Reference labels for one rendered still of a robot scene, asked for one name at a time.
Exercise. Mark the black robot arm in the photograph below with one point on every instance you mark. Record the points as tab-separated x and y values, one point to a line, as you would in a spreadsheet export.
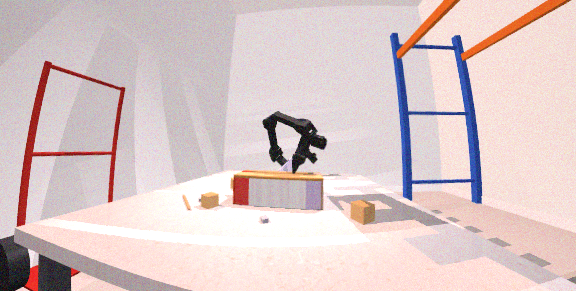
301	126

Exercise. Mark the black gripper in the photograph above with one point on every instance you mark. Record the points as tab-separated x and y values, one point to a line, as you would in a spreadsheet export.
299	157

